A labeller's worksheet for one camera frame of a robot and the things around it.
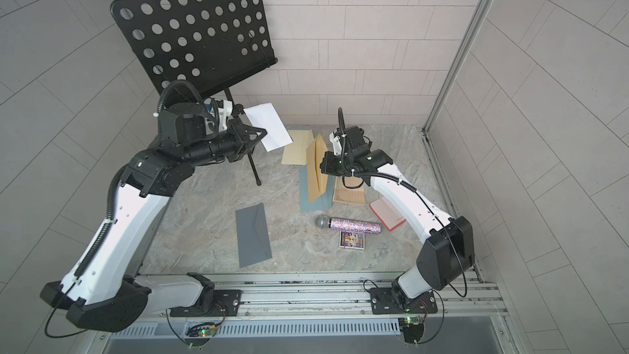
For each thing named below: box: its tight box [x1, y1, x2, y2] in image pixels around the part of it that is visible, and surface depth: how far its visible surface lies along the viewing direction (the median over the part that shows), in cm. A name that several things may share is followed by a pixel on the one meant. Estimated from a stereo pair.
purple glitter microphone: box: [315, 214, 382, 235], surface depth 86 cm
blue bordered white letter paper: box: [243, 102, 294, 153], surface depth 63 cm
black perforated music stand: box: [109, 0, 279, 187], surface depth 64 cm
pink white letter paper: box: [369, 196, 407, 232], surface depth 92 cm
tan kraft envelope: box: [306, 133, 329, 203], surface depth 82 cm
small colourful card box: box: [339, 230, 366, 250], surface depth 84 cm
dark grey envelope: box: [235, 202, 273, 269], surface depth 84 cm
